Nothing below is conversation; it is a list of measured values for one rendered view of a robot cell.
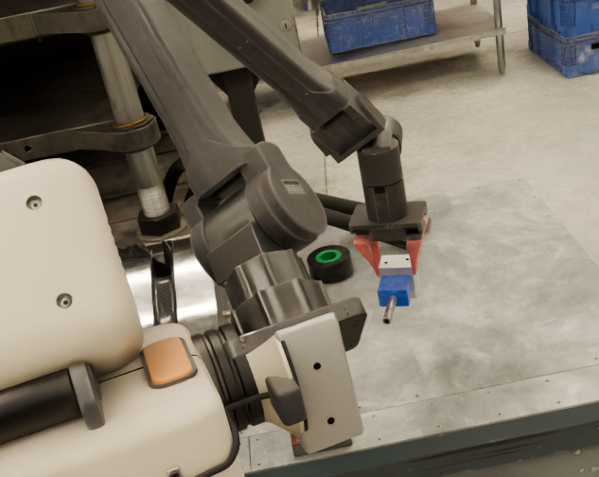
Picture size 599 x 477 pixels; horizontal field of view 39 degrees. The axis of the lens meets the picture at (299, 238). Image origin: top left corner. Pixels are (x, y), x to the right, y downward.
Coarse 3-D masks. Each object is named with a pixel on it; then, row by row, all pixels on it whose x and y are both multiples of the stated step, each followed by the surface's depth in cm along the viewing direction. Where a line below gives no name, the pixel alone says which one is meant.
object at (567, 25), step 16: (528, 0) 480; (544, 0) 454; (560, 0) 430; (576, 0) 426; (592, 0) 427; (544, 16) 460; (560, 16) 434; (576, 16) 430; (592, 16) 431; (560, 32) 438; (576, 32) 434; (592, 32) 433
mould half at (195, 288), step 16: (160, 256) 161; (176, 256) 143; (192, 256) 143; (128, 272) 142; (144, 272) 142; (176, 272) 141; (192, 272) 140; (144, 288) 140; (176, 288) 139; (192, 288) 139; (208, 288) 138; (144, 304) 138; (192, 304) 137; (208, 304) 136; (224, 304) 148; (144, 320) 136; (192, 320) 134; (208, 320) 134; (224, 320) 143
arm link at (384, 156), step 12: (384, 132) 117; (372, 144) 114; (384, 144) 114; (396, 144) 114; (360, 156) 114; (372, 156) 113; (384, 156) 112; (396, 156) 114; (360, 168) 116; (372, 168) 114; (384, 168) 113; (396, 168) 114; (372, 180) 114; (384, 180) 114; (396, 180) 115
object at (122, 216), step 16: (160, 144) 238; (32, 160) 247; (80, 160) 239; (96, 160) 237; (112, 160) 234; (160, 160) 227; (96, 176) 226; (112, 176) 224; (128, 176) 221; (112, 192) 214; (128, 192) 212; (176, 192) 206; (112, 208) 205; (128, 208) 203; (112, 224) 197; (128, 224) 195; (128, 240) 187; (144, 240) 186; (160, 240) 185; (176, 240) 184
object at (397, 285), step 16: (384, 256) 126; (400, 256) 125; (384, 272) 124; (400, 272) 123; (416, 272) 125; (384, 288) 121; (400, 288) 120; (416, 288) 125; (384, 304) 122; (400, 304) 121; (384, 320) 117
